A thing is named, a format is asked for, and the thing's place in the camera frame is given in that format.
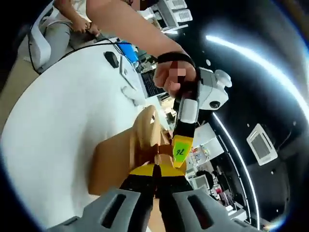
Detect black computer mouse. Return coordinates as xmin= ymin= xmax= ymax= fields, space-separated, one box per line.
xmin=104 ymin=51 xmax=120 ymax=69

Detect straight ceiling light strip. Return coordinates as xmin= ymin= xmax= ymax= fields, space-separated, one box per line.
xmin=205 ymin=34 xmax=295 ymax=94

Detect person's left hand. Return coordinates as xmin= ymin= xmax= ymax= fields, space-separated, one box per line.
xmin=154 ymin=60 xmax=197 ymax=99

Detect stack of white bins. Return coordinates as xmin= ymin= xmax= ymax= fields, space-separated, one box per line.
xmin=166 ymin=0 xmax=194 ymax=23

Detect brown paper box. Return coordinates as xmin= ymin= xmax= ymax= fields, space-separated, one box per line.
xmin=87 ymin=104 xmax=188 ymax=232

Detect black wrist strap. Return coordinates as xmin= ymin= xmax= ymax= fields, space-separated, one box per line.
xmin=156 ymin=52 xmax=201 ymax=82

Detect white metal shelf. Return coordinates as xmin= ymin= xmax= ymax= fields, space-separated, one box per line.
xmin=144 ymin=0 xmax=194 ymax=32

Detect curved ceiling light strip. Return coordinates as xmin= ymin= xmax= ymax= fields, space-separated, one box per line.
xmin=212 ymin=113 xmax=261 ymax=226

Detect white cloth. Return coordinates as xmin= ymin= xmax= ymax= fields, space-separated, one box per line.
xmin=120 ymin=84 xmax=147 ymax=107

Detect white chair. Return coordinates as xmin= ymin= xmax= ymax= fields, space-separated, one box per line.
xmin=27 ymin=1 xmax=56 ymax=73

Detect black cable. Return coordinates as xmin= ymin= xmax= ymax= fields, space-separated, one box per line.
xmin=28 ymin=23 xmax=122 ymax=76

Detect blue box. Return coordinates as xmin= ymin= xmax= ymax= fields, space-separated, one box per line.
xmin=118 ymin=42 xmax=140 ymax=65

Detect ceiling air conditioner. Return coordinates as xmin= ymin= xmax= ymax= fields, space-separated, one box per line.
xmin=246 ymin=123 xmax=279 ymax=166

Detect silver laptop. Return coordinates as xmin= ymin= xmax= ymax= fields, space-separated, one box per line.
xmin=119 ymin=54 xmax=170 ymax=99

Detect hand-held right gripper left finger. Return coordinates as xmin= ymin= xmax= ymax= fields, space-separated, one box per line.
xmin=44 ymin=163 xmax=156 ymax=232

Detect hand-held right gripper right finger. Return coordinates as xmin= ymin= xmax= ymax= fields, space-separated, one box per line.
xmin=156 ymin=166 xmax=261 ymax=232

